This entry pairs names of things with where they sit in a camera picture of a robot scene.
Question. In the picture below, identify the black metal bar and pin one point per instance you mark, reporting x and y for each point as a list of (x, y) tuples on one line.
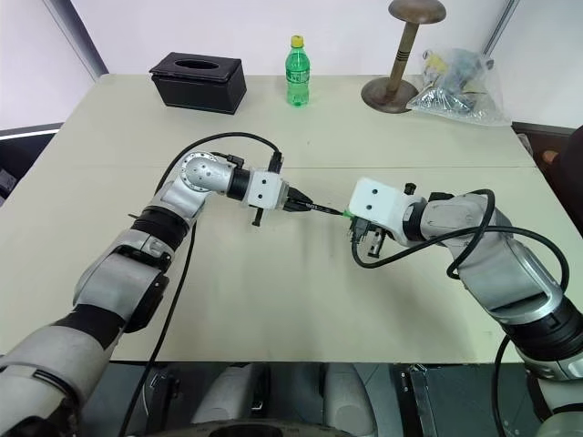
[(421, 400)]

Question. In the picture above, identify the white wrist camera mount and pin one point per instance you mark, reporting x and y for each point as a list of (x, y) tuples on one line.
[(378, 200), (265, 189)]

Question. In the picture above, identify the clear plastic bag of items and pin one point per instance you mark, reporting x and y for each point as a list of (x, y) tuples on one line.
[(455, 88)]

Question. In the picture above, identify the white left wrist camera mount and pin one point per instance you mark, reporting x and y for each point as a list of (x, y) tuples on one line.
[(265, 189)]

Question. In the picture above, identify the green marker cap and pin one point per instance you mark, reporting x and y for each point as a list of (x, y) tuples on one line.
[(347, 214)]

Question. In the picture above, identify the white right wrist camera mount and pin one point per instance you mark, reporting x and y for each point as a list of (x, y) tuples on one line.
[(378, 200)]

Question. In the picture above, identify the grey rounded robot body shell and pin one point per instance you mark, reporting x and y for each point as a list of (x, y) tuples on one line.
[(348, 396), (228, 393)]

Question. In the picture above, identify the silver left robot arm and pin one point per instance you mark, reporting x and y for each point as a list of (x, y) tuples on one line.
[(114, 273)]

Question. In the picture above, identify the dark furniture with white edge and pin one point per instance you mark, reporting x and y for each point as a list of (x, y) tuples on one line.
[(23, 155)]

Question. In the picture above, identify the dark brown chair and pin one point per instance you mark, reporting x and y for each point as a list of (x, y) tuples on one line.
[(562, 159)]

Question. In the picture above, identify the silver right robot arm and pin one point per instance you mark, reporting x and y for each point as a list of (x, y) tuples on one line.
[(501, 268)]

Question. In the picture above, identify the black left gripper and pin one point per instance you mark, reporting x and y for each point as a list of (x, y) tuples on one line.
[(256, 217)]

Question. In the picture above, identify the black tissue box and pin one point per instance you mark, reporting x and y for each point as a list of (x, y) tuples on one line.
[(200, 84)]

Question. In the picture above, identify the green plastic bottle yellow cap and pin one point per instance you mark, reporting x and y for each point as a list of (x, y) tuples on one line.
[(297, 75)]

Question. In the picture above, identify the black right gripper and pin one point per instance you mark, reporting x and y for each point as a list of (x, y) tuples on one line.
[(374, 243)]

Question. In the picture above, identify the black marker pen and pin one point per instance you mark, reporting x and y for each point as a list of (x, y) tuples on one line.
[(324, 209)]

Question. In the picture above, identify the brown wooden hat stand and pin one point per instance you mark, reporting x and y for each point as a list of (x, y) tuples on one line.
[(396, 77)]

